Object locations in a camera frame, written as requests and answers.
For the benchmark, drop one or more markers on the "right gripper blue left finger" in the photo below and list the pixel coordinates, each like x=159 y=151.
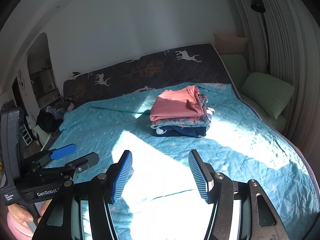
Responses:
x=115 y=178

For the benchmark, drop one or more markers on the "pink knit sweater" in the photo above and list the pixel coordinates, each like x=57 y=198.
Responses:
x=183 y=103

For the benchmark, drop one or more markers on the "dark clothes pile bedside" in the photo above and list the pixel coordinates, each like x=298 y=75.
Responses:
x=51 y=117

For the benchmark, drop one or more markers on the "turquoise star quilt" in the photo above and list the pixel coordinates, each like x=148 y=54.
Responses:
x=161 y=200

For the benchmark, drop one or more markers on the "black wall lamp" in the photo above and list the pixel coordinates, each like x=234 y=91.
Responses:
x=259 y=7

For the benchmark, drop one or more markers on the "navy star folded garment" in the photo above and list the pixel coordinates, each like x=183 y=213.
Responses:
x=179 y=131

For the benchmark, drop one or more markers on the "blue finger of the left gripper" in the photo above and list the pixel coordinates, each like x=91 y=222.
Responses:
x=44 y=157

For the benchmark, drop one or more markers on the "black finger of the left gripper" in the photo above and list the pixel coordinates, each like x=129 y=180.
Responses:
x=70 y=170

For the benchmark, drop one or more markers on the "floral folded garment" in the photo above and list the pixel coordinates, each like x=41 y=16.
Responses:
x=201 y=121

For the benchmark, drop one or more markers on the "green bench cushion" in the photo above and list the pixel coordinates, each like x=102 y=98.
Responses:
x=237 y=68

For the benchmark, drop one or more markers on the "dark deer pattern headboard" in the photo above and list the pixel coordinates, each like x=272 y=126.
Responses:
x=198 y=63

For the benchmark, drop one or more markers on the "person's left hand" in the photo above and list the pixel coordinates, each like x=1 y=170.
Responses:
x=22 y=216

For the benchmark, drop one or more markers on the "pink cushion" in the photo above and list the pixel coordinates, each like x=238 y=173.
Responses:
x=228 y=44

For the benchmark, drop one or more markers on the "light green pillow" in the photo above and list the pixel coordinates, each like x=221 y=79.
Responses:
x=270 y=93

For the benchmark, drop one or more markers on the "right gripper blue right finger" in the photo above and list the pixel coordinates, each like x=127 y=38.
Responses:
x=205 y=177

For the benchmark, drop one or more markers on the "grey pleated curtain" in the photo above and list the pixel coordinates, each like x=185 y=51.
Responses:
x=294 y=48

